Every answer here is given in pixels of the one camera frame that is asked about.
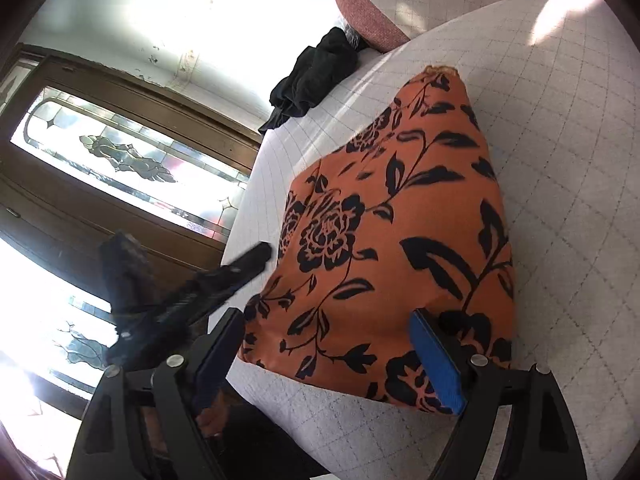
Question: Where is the wooden stained-glass door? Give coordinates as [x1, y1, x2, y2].
[0, 42, 264, 423]

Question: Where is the person's left hand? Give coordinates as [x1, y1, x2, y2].
[196, 391, 234, 443]

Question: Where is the black garment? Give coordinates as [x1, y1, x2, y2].
[257, 26, 362, 133]

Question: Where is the pink bolster cushion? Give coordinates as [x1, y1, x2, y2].
[333, 0, 587, 54]

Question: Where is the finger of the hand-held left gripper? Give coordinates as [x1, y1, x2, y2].
[157, 242, 274, 328]

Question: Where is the orange floral garment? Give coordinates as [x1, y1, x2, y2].
[237, 65, 517, 416]

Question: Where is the white quilted bed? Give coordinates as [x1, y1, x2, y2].
[222, 0, 640, 480]

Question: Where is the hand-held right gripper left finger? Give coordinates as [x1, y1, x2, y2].
[65, 307, 247, 480]

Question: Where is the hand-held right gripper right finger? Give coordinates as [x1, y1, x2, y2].
[409, 308, 589, 480]

